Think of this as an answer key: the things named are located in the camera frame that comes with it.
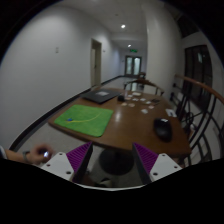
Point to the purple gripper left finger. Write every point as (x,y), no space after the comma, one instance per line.
(70,166)

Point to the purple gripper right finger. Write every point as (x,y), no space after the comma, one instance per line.
(151,166)

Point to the person's left forearm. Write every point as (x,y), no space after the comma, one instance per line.
(14,156)

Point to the black computer mouse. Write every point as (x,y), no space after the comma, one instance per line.
(163,129)

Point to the green mouse pad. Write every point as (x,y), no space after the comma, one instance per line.
(85,119)

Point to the person's left hand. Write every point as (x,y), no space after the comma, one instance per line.
(40,154)

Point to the round wooden table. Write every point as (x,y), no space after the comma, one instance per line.
(129,125)

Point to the white card near edge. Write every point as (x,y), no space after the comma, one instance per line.
(170,113)

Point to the black wristwatch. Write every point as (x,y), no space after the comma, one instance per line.
(25,157)

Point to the black laptop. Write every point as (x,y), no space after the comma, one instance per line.
(100,96)

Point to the small black object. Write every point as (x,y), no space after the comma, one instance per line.
(121,98)

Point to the double glass door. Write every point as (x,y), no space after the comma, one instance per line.
(132,65)

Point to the dark window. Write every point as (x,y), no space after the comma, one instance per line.
(198,66)

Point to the green exit sign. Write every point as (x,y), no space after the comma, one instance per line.
(133,50)

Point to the open side doorway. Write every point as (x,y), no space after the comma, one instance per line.
(96,48)

